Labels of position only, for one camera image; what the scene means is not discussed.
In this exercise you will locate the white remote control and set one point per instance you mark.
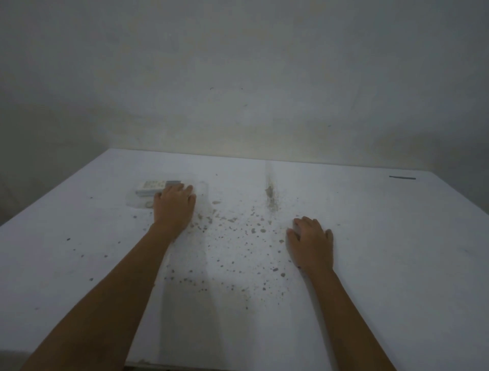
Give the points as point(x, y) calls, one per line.
point(151, 186)

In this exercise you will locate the person's right hand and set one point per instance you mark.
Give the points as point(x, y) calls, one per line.
point(311, 248)

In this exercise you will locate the person's right forearm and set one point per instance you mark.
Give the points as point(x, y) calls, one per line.
point(344, 321)

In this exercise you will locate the person's left hand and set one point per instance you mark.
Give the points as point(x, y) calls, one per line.
point(174, 210)

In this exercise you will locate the person's right little finger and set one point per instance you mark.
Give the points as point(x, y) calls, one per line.
point(329, 237)

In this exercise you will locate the person's left thumb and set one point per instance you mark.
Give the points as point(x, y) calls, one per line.
point(192, 203)

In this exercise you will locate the dark pen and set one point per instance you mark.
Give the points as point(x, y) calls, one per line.
point(402, 177)

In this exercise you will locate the clear plastic container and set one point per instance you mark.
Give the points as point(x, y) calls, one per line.
point(200, 191)

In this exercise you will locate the person's right thumb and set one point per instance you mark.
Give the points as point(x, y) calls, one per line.
point(292, 239)

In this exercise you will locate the person's left forearm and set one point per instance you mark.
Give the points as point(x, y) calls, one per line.
point(110, 302)

